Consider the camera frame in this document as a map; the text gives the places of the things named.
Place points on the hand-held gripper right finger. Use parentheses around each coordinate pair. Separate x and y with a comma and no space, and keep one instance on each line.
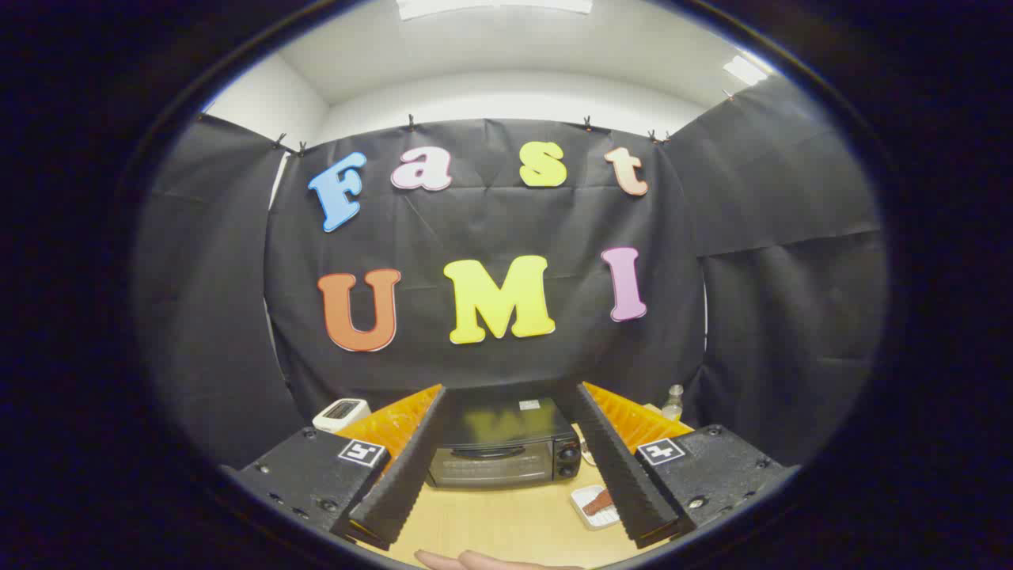
(621,467)

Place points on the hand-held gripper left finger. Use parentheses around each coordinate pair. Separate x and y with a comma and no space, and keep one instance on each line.
(404,467)

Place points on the brown chicken drumstick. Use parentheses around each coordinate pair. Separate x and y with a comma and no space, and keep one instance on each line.
(601,501)

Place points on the black toaster oven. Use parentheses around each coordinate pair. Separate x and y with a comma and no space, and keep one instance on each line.
(495,443)

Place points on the white bread toaster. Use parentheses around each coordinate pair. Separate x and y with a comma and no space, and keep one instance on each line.
(340,413)

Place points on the white rectangular tray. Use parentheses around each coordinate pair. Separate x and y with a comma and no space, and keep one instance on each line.
(589,516)

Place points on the clear glass bottle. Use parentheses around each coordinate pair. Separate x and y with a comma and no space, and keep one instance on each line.
(673,405)

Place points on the black backdrop cloth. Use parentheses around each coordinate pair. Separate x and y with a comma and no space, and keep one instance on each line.
(506,229)

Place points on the ceiling light panel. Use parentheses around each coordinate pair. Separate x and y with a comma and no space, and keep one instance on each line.
(745,70)
(491,6)

